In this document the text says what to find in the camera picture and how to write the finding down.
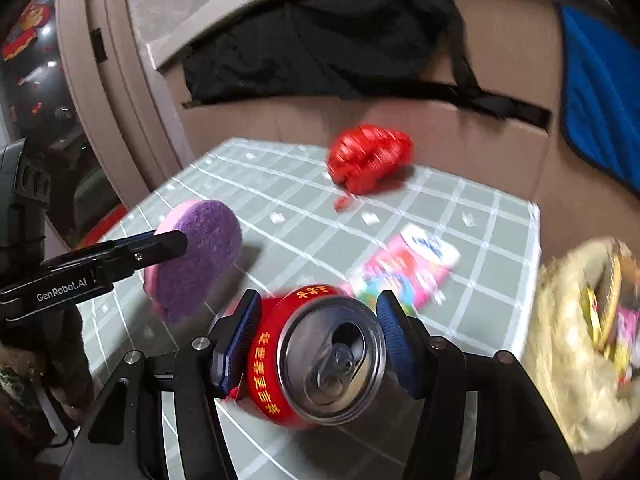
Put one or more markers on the red drink can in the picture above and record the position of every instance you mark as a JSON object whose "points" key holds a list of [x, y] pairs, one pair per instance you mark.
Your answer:
{"points": [[317, 359]]}

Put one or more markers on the black cloth bag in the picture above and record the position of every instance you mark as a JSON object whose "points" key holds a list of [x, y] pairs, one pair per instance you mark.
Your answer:
{"points": [[351, 49]]}

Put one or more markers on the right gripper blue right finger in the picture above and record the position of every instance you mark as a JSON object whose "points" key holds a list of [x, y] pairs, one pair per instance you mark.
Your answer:
{"points": [[404, 345]]}

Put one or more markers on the green grid tablecloth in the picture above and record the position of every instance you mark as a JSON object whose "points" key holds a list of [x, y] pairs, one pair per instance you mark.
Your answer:
{"points": [[292, 236]]}

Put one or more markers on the blue towel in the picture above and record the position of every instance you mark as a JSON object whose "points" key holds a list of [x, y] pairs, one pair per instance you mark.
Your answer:
{"points": [[599, 117]]}

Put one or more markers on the purple pink sponge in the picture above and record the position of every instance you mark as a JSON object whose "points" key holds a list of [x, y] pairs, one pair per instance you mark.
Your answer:
{"points": [[178, 287]]}

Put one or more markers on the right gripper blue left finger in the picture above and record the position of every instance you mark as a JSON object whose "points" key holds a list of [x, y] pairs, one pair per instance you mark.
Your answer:
{"points": [[235, 334]]}

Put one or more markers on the pink snack wrapper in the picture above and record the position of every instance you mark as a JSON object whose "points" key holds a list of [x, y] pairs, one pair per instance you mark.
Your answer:
{"points": [[413, 265]]}

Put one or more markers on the red plastic bag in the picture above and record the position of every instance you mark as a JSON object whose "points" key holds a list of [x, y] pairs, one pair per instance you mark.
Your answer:
{"points": [[367, 159]]}

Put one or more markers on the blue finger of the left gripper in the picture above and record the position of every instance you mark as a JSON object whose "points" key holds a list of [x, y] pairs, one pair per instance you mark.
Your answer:
{"points": [[118, 259]]}

